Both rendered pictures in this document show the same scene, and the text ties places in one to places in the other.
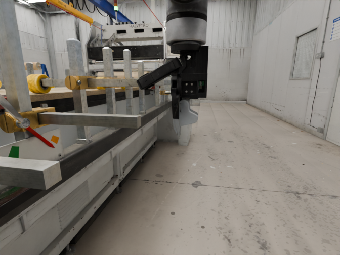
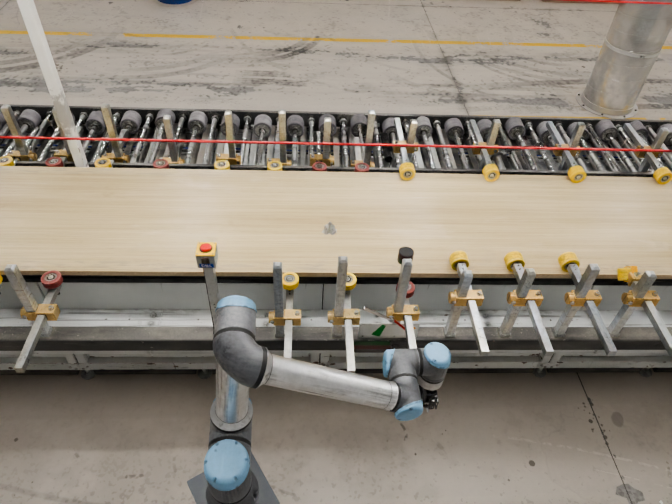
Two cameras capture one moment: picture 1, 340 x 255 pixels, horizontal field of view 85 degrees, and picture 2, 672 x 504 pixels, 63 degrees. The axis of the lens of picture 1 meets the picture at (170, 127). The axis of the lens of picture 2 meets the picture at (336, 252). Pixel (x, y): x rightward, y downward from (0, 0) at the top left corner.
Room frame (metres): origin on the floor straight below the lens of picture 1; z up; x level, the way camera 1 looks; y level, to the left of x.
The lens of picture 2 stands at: (-0.15, -0.95, 2.66)
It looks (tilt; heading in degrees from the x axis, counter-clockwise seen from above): 45 degrees down; 75
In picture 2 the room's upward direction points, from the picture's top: 4 degrees clockwise
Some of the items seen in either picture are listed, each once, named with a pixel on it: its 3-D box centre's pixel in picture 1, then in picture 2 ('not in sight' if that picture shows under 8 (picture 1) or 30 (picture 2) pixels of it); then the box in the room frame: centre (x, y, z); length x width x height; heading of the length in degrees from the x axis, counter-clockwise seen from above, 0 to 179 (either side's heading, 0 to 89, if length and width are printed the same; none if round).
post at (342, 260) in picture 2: not in sight; (339, 298); (0.25, 0.45, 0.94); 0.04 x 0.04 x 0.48; 80
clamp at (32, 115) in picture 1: (29, 118); (402, 312); (0.52, 0.40, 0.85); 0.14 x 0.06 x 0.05; 170
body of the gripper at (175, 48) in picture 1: (188, 73); (427, 391); (0.46, -0.04, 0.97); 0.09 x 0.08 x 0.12; 81
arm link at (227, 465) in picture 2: not in sight; (228, 468); (-0.26, -0.11, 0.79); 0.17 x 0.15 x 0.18; 82
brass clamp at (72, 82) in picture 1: (81, 82); (465, 297); (0.77, 0.35, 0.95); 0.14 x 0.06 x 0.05; 170
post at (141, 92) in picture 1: (141, 92); (626, 310); (1.48, 0.22, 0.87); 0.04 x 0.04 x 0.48; 80
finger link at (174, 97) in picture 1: (176, 99); not in sight; (0.44, -0.02, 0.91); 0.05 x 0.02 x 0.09; 171
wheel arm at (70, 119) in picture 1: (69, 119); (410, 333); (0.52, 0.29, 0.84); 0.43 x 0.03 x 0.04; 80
